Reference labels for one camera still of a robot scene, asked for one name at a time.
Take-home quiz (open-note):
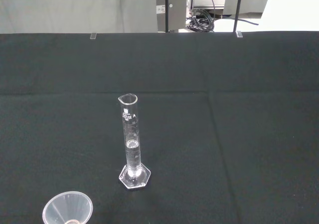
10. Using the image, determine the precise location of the black bench cloth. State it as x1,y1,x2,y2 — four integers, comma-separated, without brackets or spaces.
0,31,319,224

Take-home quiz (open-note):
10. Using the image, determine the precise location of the black stand pole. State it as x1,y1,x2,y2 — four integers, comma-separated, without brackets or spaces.
164,0,170,33
233,0,244,33

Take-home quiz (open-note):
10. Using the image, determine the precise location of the grey metal cabinet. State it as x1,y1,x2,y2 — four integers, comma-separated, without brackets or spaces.
156,0,188,33

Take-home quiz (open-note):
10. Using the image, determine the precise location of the grey curtain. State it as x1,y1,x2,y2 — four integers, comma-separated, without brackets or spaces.
0,0,159,34

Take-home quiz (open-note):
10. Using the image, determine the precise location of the clear plastic funnel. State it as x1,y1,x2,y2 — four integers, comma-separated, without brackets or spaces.
42,191,94,224

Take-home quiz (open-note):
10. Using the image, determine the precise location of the black cable bundle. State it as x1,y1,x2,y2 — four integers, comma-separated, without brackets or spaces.
185,8,215,33

